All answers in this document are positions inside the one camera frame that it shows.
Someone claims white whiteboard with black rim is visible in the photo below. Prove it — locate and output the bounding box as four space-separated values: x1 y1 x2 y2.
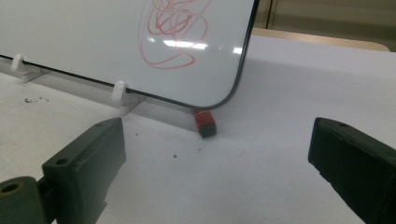
0 0 261 110

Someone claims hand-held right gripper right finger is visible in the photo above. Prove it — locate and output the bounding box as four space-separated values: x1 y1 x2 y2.
307 117 396 224

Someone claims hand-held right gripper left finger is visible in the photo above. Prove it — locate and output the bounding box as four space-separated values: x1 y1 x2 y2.
41 117 127 224

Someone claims small red black block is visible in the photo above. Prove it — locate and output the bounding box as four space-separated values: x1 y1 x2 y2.
192 109 218 139

